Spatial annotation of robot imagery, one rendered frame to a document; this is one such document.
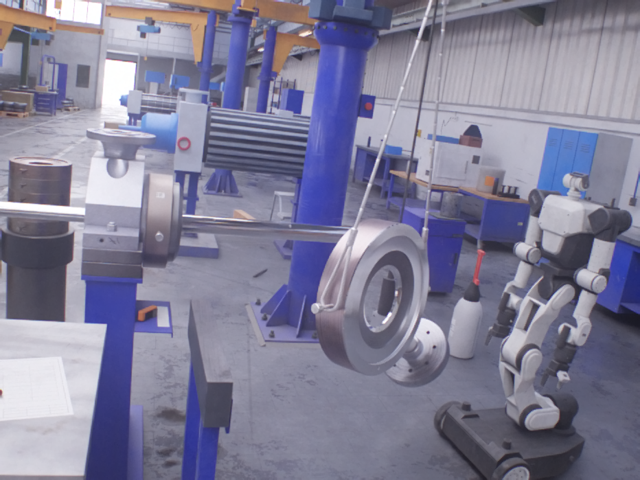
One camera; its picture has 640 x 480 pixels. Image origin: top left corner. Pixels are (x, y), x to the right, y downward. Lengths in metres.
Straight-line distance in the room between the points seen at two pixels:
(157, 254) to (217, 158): 3.67
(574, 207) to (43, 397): 2.20
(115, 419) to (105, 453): 0.15
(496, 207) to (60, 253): 5.92
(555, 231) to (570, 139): 4.47
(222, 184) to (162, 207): 7.29
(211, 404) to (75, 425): 0.40
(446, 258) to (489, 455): 2.99
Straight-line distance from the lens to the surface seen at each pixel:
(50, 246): 3.67
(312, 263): 4.06
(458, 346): 4.29
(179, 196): 2.23
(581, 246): 2.80
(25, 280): 3.77
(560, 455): 3.13
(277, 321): 4.21
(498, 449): 2.90
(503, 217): 8.21
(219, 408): 1.63
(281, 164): 5.91
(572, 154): 7.15
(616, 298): 6.14
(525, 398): 3.04
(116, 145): 2.23
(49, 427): 1.39
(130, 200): 2.10
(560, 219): 2.78
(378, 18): 3.94
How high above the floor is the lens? 1.61
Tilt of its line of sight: 12 degrees down
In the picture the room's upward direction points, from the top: 8 degrees clockwise
